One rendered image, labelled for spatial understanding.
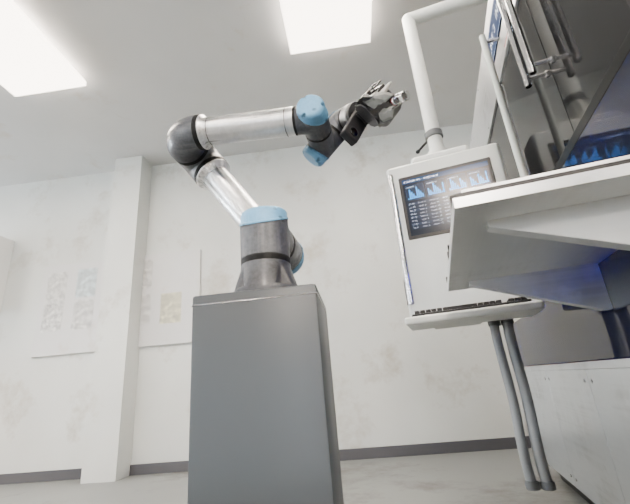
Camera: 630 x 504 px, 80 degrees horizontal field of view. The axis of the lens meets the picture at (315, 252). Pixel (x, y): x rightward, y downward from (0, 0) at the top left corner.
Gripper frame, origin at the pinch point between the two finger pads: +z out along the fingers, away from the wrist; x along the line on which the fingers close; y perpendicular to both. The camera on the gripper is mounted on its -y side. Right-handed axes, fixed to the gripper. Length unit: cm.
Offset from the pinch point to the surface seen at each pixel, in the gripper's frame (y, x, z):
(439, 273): -5, 76, -51
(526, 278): -3, 65, -3
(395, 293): 6, 175, -218
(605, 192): -3.4, 28.0, 35.2
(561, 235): -11.7, 29.3, 31.6
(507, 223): -14.1, 23.5, 25.7
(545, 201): -9.7, 22.8, 31.0
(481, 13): 196, 57, -161
